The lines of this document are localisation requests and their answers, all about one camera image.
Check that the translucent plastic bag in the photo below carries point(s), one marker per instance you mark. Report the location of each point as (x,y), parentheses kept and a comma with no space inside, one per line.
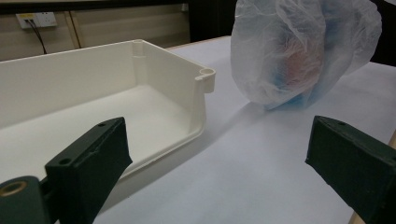
(264,46)

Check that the white plastic bin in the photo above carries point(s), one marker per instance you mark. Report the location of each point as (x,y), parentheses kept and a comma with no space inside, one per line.
(102,115)

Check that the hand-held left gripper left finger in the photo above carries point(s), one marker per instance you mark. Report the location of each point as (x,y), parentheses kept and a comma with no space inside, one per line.
(90,161)

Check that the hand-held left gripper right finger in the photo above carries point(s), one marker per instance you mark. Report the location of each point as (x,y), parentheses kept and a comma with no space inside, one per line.
(355,161)

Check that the white wall socket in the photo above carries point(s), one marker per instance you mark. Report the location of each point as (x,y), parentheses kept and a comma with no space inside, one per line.
(39,19)

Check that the blue snack pouch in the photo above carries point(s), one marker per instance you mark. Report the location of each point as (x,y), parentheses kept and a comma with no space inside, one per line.
(295,101)

